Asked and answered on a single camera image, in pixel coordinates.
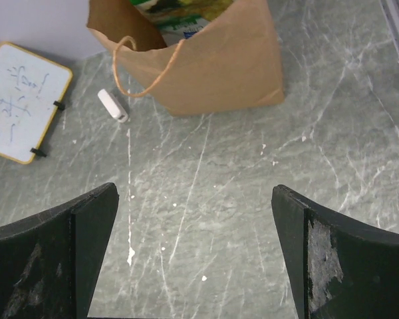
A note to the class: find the brown paper bag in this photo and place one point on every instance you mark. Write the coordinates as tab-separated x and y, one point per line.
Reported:
233	63

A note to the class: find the white eraser block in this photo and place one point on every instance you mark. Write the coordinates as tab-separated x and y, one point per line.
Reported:
113	106

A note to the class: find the green cassava chips bag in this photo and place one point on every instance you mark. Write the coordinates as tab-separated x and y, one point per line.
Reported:
180	19

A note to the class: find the small whiteboard yellow frame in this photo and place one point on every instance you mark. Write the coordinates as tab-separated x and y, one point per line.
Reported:
31	91

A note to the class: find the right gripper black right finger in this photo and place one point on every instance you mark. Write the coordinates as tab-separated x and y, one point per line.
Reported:
338	267

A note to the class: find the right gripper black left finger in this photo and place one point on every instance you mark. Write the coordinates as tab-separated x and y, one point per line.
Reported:
50	261

